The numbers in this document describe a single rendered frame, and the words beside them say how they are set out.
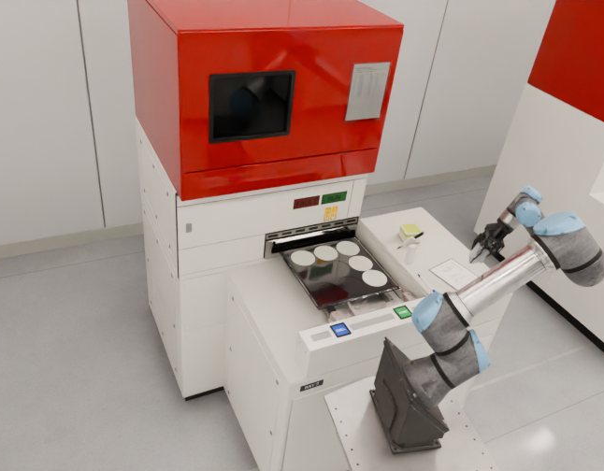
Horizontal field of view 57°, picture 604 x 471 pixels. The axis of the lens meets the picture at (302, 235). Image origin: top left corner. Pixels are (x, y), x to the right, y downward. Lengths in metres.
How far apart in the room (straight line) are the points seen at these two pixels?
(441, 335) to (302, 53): 1.00
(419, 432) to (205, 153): 1.12
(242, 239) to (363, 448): 0.94
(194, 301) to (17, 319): 1.35
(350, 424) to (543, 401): 1.70
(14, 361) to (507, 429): 2.53
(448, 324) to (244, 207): 0.94
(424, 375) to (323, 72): 1.05
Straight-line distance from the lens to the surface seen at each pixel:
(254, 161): 2.00
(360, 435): 1.83
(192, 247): 2.18
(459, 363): 1.67
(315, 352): 1.85
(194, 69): 1.79
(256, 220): 2.21
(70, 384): 3.05
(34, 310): 3.47
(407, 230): 2.33
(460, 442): 1.92
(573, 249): 1.64
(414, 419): 1.71
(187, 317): 2.42
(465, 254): 2.41
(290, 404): 2.01
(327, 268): 2.25
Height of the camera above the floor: 2.30
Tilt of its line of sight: 35 degrees down
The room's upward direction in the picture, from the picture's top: 7 degrees clockwise
